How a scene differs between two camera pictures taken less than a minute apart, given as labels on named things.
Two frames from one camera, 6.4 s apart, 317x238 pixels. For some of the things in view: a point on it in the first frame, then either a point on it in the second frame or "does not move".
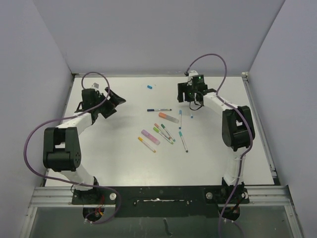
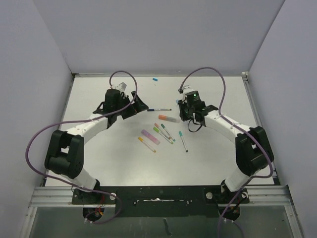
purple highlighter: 151,137 does not move
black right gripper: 183,88 → 182,103
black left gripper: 114,101 → 139,106
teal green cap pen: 167,131 does not move
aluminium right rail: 245,76 does not move
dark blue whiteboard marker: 148,110 does not move
